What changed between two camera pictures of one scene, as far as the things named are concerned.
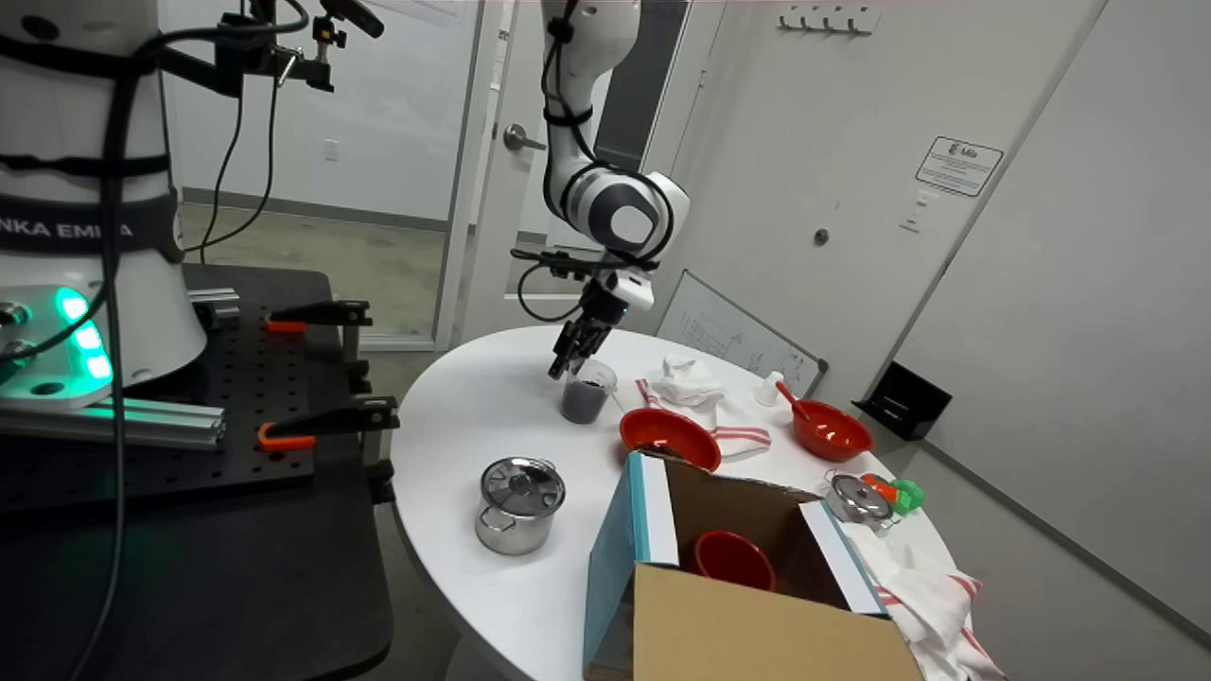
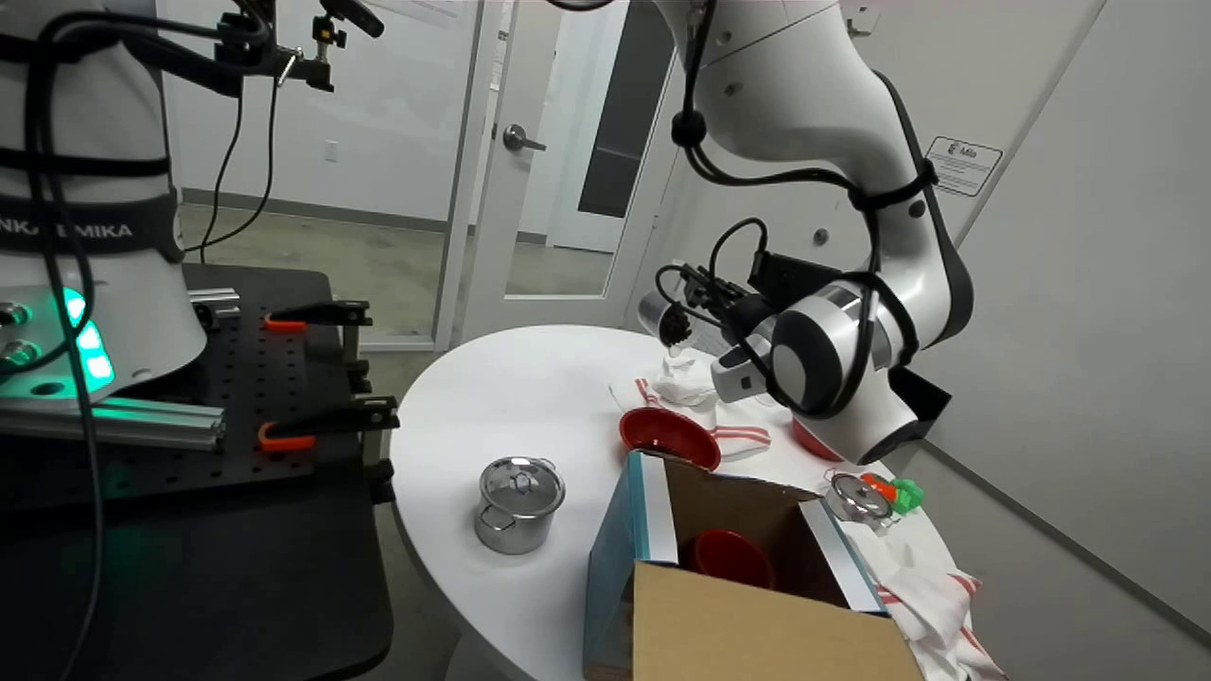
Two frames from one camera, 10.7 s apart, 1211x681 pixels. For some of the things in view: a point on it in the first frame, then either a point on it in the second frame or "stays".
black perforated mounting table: x=242 y=562 stays
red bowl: x=729 y=555 stays
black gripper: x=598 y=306 → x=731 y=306
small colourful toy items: x=874 y=498 stays
